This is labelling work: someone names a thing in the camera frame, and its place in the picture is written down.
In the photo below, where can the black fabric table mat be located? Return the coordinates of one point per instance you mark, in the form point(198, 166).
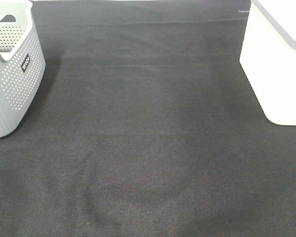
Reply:
point(144, 125)

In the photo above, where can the white plastic basket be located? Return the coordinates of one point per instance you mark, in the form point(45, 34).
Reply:
point(268, 58)

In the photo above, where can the grey perforated plastic basket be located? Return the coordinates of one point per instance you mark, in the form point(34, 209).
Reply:
point(22, 63)

